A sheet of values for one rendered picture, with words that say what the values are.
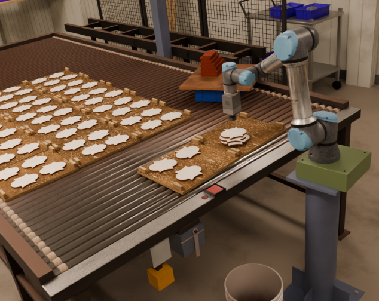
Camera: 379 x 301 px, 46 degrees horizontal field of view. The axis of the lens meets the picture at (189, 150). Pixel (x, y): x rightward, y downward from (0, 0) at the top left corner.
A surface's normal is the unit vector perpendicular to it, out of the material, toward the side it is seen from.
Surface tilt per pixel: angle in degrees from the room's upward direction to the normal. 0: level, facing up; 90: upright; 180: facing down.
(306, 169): 90
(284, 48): 82
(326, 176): 90
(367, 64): 90
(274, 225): 0
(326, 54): 90
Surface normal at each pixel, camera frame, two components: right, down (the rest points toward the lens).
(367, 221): -0.11, -0.88
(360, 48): -0.67, 0.41
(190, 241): 0.65, 0.29
